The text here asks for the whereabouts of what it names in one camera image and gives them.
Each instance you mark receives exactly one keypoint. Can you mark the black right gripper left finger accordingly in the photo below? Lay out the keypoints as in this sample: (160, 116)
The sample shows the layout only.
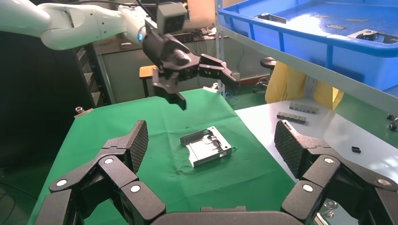
(118, 174)

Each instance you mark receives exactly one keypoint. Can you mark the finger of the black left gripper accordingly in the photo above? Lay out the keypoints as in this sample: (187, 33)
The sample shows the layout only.
(219, 71)
(169, 90)

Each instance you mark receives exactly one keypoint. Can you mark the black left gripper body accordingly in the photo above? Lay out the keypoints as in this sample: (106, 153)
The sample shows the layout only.
(171, 56)

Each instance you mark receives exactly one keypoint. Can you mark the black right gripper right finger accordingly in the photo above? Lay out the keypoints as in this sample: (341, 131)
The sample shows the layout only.
(323, 174)

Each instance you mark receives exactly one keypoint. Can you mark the grey sheet metal bracket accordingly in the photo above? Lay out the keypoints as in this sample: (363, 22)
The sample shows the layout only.
(205, 149)

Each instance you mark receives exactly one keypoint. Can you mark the white table corner clip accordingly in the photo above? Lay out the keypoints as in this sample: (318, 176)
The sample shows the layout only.
(211, 88)

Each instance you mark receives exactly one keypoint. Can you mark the black rack device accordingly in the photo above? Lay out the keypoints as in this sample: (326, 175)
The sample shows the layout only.
(192, 37)

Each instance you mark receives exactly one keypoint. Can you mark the wooden top stool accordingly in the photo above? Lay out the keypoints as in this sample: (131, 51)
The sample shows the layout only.
(145, 71)

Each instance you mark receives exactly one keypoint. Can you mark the shiny metal clamp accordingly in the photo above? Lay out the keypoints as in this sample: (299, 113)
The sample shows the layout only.
(329, 207)

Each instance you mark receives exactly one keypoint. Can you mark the small black plastic part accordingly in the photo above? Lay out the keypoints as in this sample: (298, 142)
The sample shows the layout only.
(356, 150)

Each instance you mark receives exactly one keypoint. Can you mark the green table cloth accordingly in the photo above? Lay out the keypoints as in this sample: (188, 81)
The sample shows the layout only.
(140, 124)

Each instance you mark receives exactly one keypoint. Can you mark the white computer mouse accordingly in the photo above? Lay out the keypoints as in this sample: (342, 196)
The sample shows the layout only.
(126, 44)

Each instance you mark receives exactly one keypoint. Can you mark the black round swivel stool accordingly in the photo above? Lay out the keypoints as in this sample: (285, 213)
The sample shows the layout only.
(269, 63)

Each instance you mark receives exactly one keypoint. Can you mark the grey connector strip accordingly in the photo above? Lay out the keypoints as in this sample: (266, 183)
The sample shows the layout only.
(304, 108)
(291, 117)

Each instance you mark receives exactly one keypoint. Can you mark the yellow cloth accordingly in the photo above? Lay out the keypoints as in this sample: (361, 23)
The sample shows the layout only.
(286, 84)

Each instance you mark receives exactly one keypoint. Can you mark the metal table clamp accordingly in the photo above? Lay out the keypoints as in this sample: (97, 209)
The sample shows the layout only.
(81, 111)

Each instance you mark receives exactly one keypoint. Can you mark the blue plastic bin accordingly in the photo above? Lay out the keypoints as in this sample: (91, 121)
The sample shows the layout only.
(298, 46)

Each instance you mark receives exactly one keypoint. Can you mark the small black knob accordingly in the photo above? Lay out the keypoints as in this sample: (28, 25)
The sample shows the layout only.
(390, 117)
(392, 127)

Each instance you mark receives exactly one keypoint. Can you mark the black server rack cabinet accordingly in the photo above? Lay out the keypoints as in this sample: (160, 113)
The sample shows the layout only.
(37, 102)

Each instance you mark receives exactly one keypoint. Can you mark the small flat metal plate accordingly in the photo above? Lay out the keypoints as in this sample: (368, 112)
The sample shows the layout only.
(321, 16)
(356, 20)

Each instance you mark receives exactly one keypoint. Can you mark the white wall socket box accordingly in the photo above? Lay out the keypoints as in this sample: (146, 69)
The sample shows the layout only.
(237, 74)

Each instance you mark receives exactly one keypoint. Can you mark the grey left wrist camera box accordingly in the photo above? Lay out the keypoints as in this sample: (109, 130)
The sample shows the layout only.
(171, 17)

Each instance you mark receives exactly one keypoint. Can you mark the dark metal bracket part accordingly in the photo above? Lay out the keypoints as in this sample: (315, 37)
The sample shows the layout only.
(272, 18)

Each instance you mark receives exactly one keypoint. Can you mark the metal bracket with round hole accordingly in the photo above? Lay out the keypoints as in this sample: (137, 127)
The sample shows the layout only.
(367, 33)

